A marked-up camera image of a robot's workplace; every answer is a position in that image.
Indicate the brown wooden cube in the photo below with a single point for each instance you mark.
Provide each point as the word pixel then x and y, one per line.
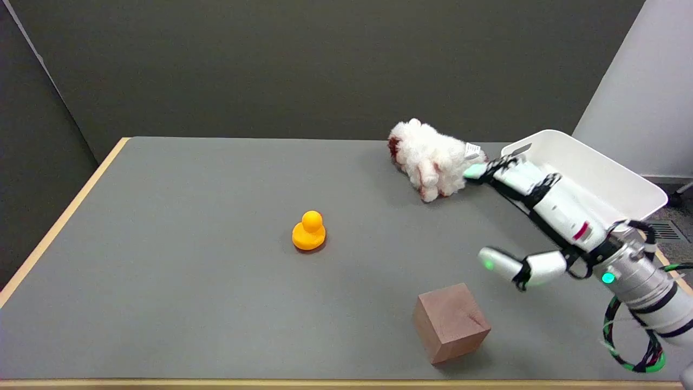
pixel 451 323

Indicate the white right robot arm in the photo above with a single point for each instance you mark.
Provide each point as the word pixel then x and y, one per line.
pixel 649 284

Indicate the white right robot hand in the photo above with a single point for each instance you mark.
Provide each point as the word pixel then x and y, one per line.
pixel 557 212

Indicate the yellow rubber duck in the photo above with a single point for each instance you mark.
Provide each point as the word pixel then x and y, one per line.
pixel 309 232

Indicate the black floor vent grille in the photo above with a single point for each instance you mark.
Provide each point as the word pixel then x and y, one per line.
pixel 668 231

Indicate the white plastic bin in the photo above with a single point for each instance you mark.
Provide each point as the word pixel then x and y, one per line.
pixel 595 173

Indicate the white fluffy plush toy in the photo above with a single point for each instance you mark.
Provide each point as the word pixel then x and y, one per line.
pixel 429 158

